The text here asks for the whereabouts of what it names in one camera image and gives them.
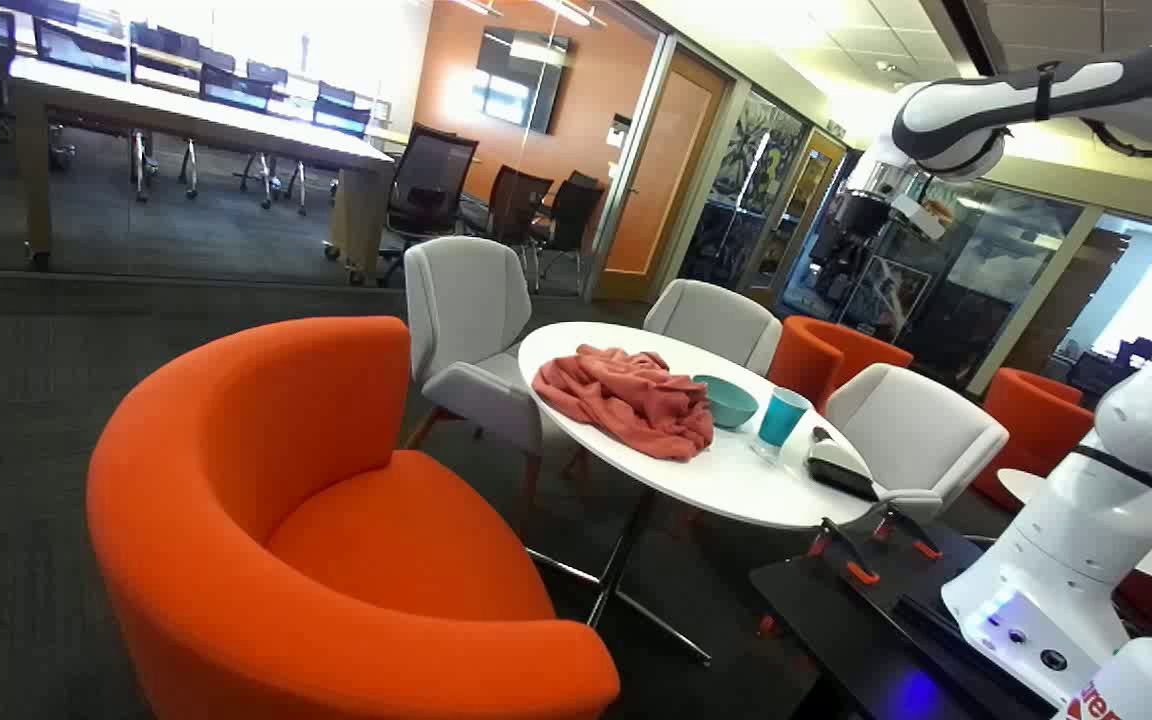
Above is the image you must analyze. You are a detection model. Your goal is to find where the blue plastic cup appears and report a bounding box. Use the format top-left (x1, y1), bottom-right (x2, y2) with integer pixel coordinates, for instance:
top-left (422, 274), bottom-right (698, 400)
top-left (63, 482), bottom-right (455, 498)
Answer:
top-left (755, 388), bottom-right (813, 452)

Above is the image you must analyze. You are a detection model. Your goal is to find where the teal bowl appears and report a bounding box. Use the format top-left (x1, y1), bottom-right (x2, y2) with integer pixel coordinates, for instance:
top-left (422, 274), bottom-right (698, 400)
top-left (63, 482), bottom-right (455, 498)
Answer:
top-left (693, 372), bottom-right (762, 430)

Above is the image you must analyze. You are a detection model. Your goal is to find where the crumpled red cloth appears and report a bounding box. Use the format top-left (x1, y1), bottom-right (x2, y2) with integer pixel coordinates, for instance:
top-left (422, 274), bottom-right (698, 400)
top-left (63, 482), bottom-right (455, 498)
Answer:
top-left (532, 340), bottom-right (721, 462)

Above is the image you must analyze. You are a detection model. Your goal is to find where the light grey high-back chair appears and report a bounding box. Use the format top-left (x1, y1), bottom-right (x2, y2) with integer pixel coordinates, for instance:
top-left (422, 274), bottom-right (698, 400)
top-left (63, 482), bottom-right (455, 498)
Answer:
top-left (399, 233), bottom-right (567, 482)

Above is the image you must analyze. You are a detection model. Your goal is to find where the white low-back lounge chair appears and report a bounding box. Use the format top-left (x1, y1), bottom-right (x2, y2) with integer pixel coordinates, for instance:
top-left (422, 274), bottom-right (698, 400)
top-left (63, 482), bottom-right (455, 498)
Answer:
top-left (638, 274), bottom-right (789, 381)
top-left (821, 358), bottom-right (1013, 528)

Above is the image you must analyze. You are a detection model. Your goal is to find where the black mesh office chair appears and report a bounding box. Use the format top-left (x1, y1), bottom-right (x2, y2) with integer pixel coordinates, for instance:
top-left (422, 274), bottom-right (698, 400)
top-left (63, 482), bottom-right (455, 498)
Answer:
top-left (482, 163), bottom-right (554, 252)
top-left (377, 123), bottom-right (482, 270)
top-left (537, 166), bottom-right (612, 293)

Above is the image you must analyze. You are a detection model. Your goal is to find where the chrome table base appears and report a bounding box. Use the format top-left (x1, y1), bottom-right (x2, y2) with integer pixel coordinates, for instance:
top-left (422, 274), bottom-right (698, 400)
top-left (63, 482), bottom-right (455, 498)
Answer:
top-left (518, 488), bottom-right (717, 669)

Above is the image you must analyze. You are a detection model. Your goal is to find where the wooden door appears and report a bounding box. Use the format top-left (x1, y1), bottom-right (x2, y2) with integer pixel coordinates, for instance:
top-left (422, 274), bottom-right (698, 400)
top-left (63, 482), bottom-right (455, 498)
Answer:
top-left (597, 46), bottom-right (734, 304)

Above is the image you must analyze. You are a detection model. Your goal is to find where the orange lounge chair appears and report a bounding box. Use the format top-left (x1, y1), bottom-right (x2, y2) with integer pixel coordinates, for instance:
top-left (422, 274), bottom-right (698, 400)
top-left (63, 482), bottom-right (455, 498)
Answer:
top-left (766, 312), bottom-right (916, 412)
top-left (971, 363), bottom-right (1099, 516)

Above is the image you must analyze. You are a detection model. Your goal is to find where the black flat rectangular object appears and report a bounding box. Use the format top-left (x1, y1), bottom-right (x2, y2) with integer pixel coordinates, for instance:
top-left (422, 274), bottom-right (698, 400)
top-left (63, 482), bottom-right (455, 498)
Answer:
top-left (804, 452), bottom-right (878, 502)

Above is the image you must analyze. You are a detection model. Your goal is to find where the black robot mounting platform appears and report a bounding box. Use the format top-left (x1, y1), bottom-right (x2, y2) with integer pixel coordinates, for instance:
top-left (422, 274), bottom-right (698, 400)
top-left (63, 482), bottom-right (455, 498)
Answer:
top-left (749, 516), bottom-right (1087, 720)

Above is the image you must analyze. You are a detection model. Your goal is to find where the large orange tub armchair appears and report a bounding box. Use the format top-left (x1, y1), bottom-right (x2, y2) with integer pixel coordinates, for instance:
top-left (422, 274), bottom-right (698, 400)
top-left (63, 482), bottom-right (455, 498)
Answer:
top-left (84, 312), bottom-right (625, 720)

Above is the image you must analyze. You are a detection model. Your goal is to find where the long wooden table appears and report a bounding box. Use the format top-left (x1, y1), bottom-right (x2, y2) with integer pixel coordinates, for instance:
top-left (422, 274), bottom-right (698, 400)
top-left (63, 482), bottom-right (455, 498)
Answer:
top-left (6, 52), bottom-right (399, 286)

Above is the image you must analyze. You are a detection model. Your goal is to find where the wall mounted flat screen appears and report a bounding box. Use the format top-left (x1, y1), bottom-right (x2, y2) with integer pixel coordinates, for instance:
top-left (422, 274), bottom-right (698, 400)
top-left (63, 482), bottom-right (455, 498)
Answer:
top-left (471, 24), bottom-right (576, 139)

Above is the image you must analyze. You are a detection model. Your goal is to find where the orange handled black clamp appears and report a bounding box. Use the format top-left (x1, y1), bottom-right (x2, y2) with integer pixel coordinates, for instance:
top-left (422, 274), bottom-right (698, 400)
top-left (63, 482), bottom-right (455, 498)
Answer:
top-left (869, 498), bottom-right (949, 568)
top-left (804, 516), bottom-right (887, 592)

